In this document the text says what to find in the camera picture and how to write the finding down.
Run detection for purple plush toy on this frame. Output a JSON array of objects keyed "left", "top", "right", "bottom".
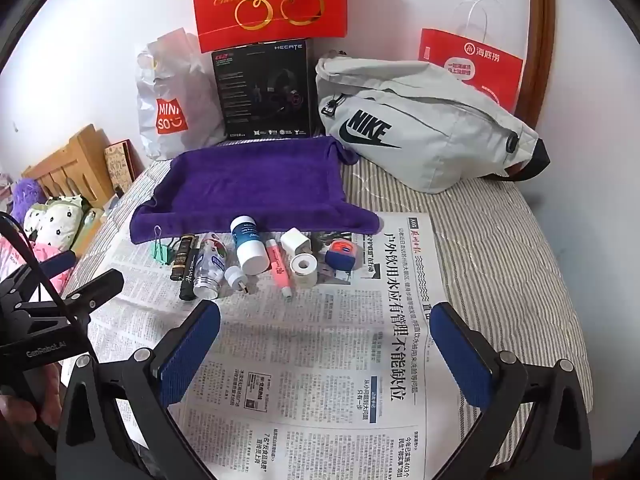
[{"left": 10, "top": 177, "right": 51, "bottom": 231}]

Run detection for pink cloth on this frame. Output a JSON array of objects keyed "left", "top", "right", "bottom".
[{"left": 0, "top": 237, "right": 51, "bottom": 286}]

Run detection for white charger plug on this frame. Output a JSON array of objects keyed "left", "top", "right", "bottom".
[{"left": 280, "top": 227, "right": 313, "bottom": 256}]

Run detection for black and gold tube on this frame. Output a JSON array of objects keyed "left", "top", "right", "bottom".
[{"left": 170, "top": 234, "right": 197, "bottom": 281}]

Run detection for white bottle blue label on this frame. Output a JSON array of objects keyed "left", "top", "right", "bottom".
[{"left": 230, "top": 215, "right": 268, "bottom": 276}]

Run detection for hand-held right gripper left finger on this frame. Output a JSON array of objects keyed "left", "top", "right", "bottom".
[{"left": 56, "top": 300, "right": 223, "bottom": 480}]

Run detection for black tube white script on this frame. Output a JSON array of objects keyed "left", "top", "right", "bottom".
[{"left": 180, "top": 247, "right": 202, "bottom": 302}]

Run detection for wooden headboard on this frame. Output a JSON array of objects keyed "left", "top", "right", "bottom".
[{"left": 515, "top": 0, "right": 558, "bottom": 131}]

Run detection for purple towel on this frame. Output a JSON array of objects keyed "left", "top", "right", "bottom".
[{"left": 130, "top": 136, "right": 381, "bottom": 246}]

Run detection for patterned book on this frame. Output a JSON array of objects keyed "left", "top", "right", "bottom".
[{"left": 103, "top": 141, "right": 136, "bottom": 196}]

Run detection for wooden rack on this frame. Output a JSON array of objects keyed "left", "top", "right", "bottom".
[{"left": 21, "top": 124, "right": 116, "bottom": 211}]

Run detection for black headset box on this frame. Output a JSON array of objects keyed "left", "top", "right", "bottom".
[{"left": 210, "top": 38, "right": 313, "bottom": 139}]

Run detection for grey waist bag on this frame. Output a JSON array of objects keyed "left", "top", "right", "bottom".
[{"left": 315, "top": 51, "right": 551, "bottom": 195}]

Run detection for small white dropper bottle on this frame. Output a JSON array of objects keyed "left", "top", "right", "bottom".
[{"left": 224, "top": 265, "right": 253, "bottom": 297}]

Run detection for newspaper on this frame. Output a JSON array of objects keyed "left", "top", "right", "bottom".
[{"left": 65, "top": 212, "right": 436, "bottom": 480}]

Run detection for small blue and pink jar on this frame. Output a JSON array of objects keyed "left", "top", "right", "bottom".
[{"left": 325, "top": 240, "right": 355, "bottom": 271}]

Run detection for white dotted plush toy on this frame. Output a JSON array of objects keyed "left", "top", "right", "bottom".
[{"left": 25, "top": 195, "right": 86, "bottom": 253}]

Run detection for pink lip balm stick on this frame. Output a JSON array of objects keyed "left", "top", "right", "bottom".
[{"left": 265, "top": 239, "right": 293, "bottom": 301}]

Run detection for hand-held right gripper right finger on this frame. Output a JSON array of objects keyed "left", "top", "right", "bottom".
[{"left": 429, "top": 301, "right": 593, "bottom": 480}]

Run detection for red paper bag white handles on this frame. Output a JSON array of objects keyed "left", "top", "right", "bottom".
[{"left": 419, "top": 0, "right": 525, "bottom": 116}]

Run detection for green binder clip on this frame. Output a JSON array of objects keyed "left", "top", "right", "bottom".
[{"left": 150, "top": 225, "right": 183, "bottom": 265}]

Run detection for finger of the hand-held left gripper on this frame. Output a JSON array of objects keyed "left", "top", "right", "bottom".
[
  {"left": 31, "top": 251, "right": 77, "bottom": 282},
  {"left": 62, "top": 269, "right": 126, "bottom": 323}
]

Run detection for black cable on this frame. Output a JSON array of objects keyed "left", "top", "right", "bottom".
[{"left": 0, "top": 211, "right": 88, "bottom": 361}]

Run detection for white plastic bag orange logo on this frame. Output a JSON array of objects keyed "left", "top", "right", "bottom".
[{"left": 136, "top": 30, "right": 226, "bottom": 161}]

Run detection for clear plastic bottle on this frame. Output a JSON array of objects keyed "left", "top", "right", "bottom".
[{"left": 192, "top": 232, "right": 228, "bottom": 301}]

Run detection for person's left hand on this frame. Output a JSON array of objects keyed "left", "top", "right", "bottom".
[{"left": 0, "top": 364, "right": 63, "bottom": 441}]

